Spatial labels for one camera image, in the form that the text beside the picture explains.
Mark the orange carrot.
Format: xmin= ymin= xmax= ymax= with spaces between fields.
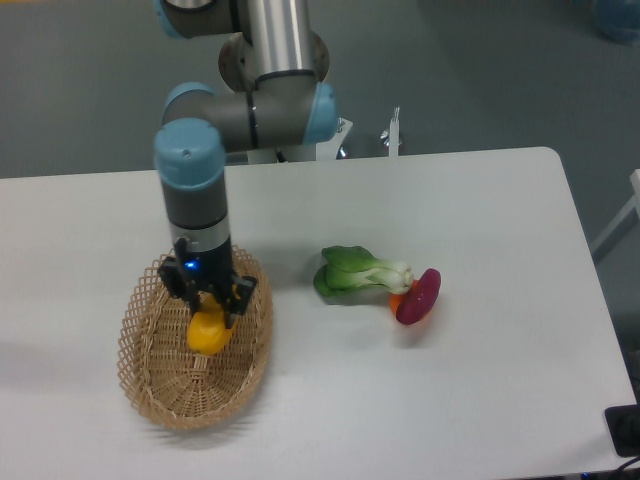
xmin=388 ymin=280 xmax=419 ymax=315

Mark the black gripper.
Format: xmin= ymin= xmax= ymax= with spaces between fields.
xmin=158 ymin=237 xmax=257 ymax=329

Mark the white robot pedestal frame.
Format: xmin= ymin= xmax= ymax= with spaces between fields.
xmin=224 ymin=105 xmax=404 ymax=165

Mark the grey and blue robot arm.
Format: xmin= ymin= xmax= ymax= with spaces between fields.
xmin=154 ymin=1 xmax=338 ymax=328

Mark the green bok choy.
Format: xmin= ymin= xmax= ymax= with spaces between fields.
xmin=313 ymin=245 xmax=415 ymax=298

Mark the black device at table edge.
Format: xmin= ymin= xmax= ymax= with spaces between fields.
xmin=604 ymin=404 xmax=639 ymax=457

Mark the yellow mango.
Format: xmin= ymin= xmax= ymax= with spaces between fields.
xmin=186 ymin=294 xmax=235 ymax=356

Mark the purple sweet potato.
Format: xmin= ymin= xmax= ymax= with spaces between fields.
xmin=395 ymin=268 xmax=442 ymax=326

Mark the blue object top right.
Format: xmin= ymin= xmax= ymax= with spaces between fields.
xmin=591 ymin=0 xmax=639 ymax=46

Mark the white frame at right edge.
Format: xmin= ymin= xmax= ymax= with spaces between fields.
xmin=590 ymin=169 xmax=639 ymax=265

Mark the oval wicker basket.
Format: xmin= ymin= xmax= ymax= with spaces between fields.
xmin=117 ymin=247 xmax=273 ymax=430

